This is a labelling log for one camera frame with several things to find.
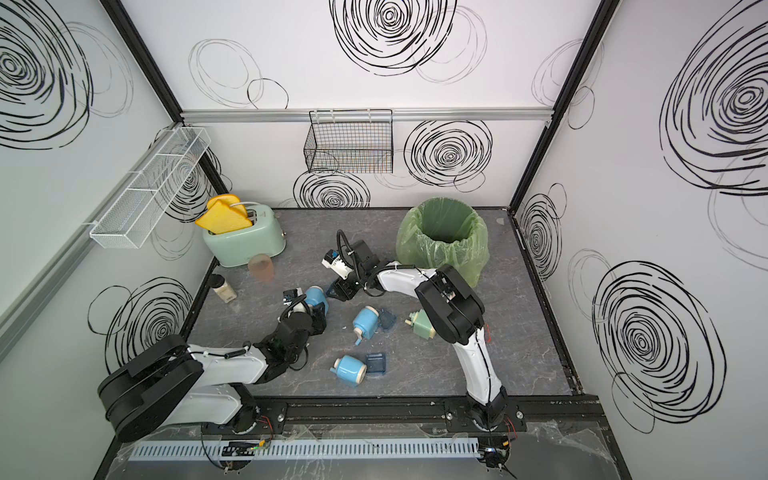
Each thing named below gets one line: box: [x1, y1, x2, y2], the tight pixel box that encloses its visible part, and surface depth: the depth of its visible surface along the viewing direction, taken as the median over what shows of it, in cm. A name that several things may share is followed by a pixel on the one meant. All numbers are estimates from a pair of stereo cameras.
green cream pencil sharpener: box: [404, 308, 436, 340], surface depth 86 cm
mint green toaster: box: [202, 203, 287, 267], surface depth 98 cm
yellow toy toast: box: [195, 194, 253, 235], surface depth 94 cm
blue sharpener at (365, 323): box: [353, 305, 379, 346], surface depth 85 cm
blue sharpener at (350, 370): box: [330, 355, 368, 386], surface depth 76 cm
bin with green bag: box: [396, 197, 490, 288], surface depth 86 cm
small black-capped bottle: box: [210, 274, 237, 304], surface depth 93 cm
